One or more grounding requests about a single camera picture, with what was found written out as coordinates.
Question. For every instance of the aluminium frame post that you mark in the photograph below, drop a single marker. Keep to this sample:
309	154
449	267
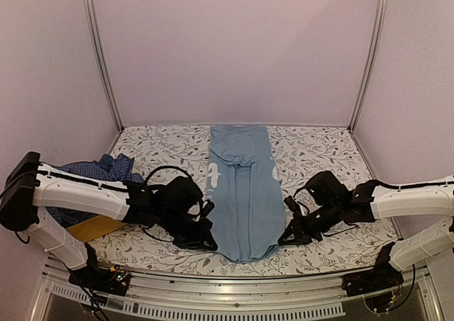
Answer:
377	27
99	55

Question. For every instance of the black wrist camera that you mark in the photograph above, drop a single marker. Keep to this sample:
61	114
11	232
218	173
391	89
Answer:
182	193
324	187

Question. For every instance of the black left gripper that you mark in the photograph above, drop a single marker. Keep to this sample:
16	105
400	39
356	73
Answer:
197	241

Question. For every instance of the floral patterned table cloth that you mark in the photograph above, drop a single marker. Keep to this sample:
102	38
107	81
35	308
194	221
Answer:
299	153

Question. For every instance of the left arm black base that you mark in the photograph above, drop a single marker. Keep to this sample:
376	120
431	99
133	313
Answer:
113	280

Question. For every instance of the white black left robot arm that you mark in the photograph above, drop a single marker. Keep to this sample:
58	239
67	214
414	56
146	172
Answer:
34	186

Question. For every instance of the light blue t-shirt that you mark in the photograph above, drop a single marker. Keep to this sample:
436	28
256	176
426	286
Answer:
243	184

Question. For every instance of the yellow laundry basket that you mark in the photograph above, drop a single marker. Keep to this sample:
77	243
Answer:
94	228

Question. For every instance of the dark blue garment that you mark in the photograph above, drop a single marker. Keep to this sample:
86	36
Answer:
105	162

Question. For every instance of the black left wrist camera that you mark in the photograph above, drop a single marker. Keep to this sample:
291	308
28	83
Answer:
182	193

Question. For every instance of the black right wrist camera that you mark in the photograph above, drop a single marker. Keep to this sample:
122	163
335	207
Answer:
324	187

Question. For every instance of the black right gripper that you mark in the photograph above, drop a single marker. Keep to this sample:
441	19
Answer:
301	234

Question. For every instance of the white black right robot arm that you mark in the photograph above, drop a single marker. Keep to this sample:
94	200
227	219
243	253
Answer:
371	201

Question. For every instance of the left aluminium frame post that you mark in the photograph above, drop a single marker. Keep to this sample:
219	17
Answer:
99	55

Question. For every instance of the blue checkered shirt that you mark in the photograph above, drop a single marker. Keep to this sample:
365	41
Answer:
121	170

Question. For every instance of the right aluminium frame post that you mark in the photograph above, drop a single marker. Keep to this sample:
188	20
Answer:
377	27

